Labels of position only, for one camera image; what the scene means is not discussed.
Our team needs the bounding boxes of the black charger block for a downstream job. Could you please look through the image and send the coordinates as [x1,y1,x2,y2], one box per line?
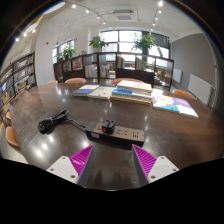
[101,119,117,135]

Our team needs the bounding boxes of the large white radiator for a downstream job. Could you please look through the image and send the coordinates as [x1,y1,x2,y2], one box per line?
[187,73,213,106]

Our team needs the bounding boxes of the blue and white book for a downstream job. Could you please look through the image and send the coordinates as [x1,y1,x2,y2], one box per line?
[110,87,153,101]

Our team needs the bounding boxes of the yellowish flat book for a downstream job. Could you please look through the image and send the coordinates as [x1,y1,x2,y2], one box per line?
[109,94,153,106]

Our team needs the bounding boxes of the cream thick book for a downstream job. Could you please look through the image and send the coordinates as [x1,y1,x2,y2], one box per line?
[116,79,153,96]

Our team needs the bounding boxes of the dark low shelf unit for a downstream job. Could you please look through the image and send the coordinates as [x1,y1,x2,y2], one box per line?
[53,51,175,89]

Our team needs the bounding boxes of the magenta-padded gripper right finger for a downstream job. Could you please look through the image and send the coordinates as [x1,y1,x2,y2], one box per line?
[131,143,180,187]

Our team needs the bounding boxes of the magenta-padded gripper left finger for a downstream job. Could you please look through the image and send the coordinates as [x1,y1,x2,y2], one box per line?
[45,144,95,187]

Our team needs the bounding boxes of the purple and white book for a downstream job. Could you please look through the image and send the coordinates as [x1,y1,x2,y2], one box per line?
[171,96,200,120]

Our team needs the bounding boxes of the small green potted plant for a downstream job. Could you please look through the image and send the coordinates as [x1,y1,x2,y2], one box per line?
[58,46,78,61]

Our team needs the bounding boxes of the light blue illustrated book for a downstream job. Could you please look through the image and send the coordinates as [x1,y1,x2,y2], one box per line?
[152,94,181,114]

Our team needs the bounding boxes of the ceiling lights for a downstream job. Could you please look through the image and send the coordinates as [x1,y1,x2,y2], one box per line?
[14,1,164,43]

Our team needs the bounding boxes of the medium green potted plant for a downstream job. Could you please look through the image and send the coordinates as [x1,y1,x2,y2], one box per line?
[88,37,109,53]

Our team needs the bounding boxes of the large green potted plant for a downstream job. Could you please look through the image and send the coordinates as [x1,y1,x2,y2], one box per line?
[131,33,157,54]

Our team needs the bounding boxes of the small white radiator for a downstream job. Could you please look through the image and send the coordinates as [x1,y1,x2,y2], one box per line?
[172,68,183,84]

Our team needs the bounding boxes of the ceiling air conditioner unit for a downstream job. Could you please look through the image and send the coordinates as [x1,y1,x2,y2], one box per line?
[112,9,135,22]

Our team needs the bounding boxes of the dark blue book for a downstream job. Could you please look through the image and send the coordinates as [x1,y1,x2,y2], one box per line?
[71,84,101,98]

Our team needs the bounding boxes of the tall wall shelf unit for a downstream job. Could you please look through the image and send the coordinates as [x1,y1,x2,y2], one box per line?
[0,51,37,126]

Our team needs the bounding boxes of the black brown-topped power strip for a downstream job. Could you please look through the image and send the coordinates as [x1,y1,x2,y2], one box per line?
[85,121,146,148]

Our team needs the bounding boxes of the black coiled power cable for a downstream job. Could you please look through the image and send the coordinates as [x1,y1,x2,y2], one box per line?
[37,109,88,134]

